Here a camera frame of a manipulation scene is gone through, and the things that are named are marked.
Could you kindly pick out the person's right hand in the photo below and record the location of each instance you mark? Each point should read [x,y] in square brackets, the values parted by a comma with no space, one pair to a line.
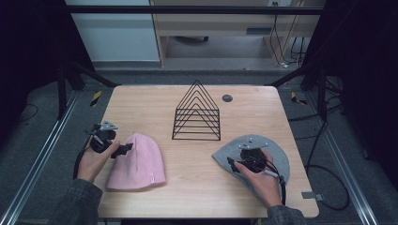
[266,187]

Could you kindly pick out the person's left hand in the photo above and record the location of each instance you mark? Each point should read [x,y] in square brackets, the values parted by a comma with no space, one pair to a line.
[92,164]

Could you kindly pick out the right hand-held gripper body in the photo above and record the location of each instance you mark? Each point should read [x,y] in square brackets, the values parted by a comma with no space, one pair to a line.
[253,159]

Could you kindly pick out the pink beanie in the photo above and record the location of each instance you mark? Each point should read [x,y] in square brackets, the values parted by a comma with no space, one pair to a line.
[137,165]

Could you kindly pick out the black curtain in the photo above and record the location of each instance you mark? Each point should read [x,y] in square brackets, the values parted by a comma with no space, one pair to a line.
[369,78]
[28,56]

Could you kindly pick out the black frame strut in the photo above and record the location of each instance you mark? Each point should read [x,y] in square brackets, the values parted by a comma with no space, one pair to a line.
[294,75]
[90,75]

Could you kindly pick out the gray plug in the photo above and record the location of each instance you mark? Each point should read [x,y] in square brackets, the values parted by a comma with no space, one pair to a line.
[311,195]

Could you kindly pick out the aluminium floor rail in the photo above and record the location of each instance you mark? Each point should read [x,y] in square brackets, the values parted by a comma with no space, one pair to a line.
[37,165]
[347,175]

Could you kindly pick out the gray table grommet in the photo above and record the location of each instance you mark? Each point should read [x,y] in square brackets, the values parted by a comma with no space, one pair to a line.
[227,98]

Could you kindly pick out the gray beanie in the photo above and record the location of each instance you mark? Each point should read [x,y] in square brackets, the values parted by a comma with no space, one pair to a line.
[226,154]

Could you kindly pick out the light wooden desk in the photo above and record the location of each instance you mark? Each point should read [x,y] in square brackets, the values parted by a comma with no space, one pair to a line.
[219,23]

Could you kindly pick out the black horizontal frame bar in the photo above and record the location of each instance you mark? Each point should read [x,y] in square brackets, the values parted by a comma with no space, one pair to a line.
[187,10]

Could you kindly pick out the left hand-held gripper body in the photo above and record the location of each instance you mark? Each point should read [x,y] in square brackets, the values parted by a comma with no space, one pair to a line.
[103,139]

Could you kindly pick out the white cabinet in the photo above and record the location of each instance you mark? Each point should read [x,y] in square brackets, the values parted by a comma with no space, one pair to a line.
[115,37]

